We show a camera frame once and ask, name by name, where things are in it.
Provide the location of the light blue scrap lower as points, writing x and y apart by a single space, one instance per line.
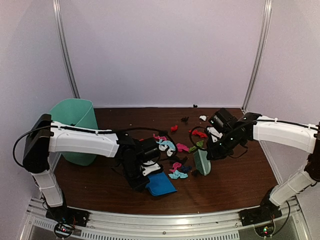
178 175

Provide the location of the black scrap far back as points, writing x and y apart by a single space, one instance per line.
185 120

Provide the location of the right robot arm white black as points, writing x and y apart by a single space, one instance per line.
256 127

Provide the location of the mint green hand brush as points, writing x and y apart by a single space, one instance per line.
202 164

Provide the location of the light blue scrap upper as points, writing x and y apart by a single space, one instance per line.
167 143

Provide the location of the white paper scrap upper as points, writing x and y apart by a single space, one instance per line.
164 148

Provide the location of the right aluminium corner post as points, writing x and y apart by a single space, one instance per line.
264 30

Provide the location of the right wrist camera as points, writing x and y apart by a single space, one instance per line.
213 134

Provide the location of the pink paper scrap left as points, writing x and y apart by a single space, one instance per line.
175 167

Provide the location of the pink paper scrap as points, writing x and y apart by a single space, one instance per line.
182 148
175 167

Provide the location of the pink scrap upper small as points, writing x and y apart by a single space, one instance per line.
158 137

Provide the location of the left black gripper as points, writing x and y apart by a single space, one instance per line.
136 185

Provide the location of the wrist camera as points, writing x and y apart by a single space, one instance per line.
149 167
213 134

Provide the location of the left aluminium corner post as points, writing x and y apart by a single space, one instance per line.
64 48

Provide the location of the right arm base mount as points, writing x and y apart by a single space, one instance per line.
266 211

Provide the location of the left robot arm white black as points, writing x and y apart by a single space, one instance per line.
48 136

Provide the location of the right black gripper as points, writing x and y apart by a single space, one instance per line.
212 154

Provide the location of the aluminium front frame rail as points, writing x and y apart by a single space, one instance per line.
221 225

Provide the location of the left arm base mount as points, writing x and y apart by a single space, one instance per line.
67 215

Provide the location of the red scrap upper centre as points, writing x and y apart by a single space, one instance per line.
174 128

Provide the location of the light blue scrap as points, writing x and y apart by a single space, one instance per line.
178 175
167 143

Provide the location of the black paper scrap centre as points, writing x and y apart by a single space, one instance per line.
176 159

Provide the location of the pink paper scrap middle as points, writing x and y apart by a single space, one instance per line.
182 148

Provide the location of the aluminium corner post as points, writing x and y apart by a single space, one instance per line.
64 48
264 30

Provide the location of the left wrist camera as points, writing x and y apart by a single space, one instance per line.
149 167

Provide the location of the white scrap far back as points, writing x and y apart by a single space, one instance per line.
203 117

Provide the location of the blue plastic dustpan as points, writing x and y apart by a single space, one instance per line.
160 185

